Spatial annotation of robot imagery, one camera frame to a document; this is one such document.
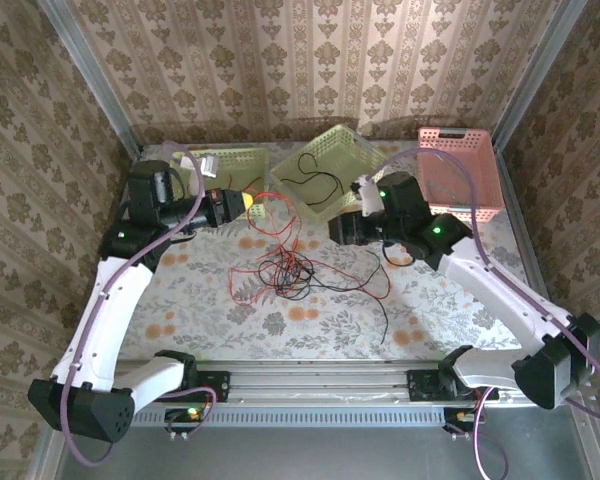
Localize red cable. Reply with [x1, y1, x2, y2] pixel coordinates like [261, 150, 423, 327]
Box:
[228, 172, 314, 281]
[267, 219, 316, 296]
[228, 234, 381, 309]

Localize teal green cable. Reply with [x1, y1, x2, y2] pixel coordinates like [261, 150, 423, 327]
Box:
[426, 148, 476, 212]

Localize pale green plastic basket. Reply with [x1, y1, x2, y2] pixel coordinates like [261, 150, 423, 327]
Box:
[269, 124, 389, 225]
[179, 146, 270, 221]

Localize pink plastic basket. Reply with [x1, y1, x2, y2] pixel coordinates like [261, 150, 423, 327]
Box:
[417, 126, 506, 224]

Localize floral patterned tablecloth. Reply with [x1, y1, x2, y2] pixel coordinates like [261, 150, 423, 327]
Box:
[92, 142, 556, 362]

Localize small controller circuit board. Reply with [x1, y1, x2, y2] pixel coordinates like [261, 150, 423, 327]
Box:
[163, 387, 217, 442]
[442, 405, 486, 442]

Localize grey sheet metal panel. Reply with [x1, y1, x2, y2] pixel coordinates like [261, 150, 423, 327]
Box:
[54, 424, 599, 480]

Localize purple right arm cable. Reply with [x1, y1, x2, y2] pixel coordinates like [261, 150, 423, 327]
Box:
[365, 151, 600, 480]

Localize aluminium frame post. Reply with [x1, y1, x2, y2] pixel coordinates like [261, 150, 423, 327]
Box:
[492, 0, 594, 151]
[35, 0, 144, 157]

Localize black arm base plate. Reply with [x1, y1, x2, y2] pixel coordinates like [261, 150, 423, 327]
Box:
[407, 368, 501, 402]
[194, 369, 232, 404]

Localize aluminium front rail beam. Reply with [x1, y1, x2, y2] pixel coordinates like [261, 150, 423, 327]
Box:
[114, 357, 536, 406]

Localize grey slotted cable duct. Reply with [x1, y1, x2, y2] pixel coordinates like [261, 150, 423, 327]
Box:
[129, 410, 449, 429]

